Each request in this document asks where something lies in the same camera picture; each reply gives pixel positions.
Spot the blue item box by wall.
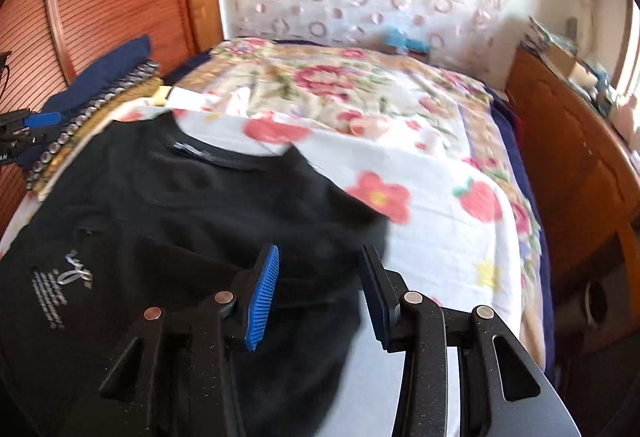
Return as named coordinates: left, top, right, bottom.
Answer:
left=384, top=28, right=431, bottom=58

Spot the yellow folded garment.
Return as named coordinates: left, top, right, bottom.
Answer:
left=27, top=76, right=163, bottom=202

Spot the navy blue folded garment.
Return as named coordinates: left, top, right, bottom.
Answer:
left=40, top=34, right=151, bottom=124

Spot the black printed t-shirt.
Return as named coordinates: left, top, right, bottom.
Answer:
left=1, top=113, right=388, bottom=436

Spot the white strawberry flower sheet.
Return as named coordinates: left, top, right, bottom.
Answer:
left=1, top=108, right=521, bottom=436

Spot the wooden louvered wardrobe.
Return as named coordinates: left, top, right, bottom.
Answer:
left=0, top=0, right=226, bottom=238

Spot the cardboard box on cabinet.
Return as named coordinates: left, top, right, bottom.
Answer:
left=541, top=44, right=598, bottom=87

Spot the floral peony bed blanket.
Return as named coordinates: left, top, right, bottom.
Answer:
left=166, top=38, right=552, bottom=365

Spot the circle patterned folded garment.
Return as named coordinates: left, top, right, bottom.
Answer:
left=24, top=60, right=162, bottom=193

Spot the wooden side cabinet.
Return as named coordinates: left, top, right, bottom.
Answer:
left=506, top=47, right=639, bottom=351

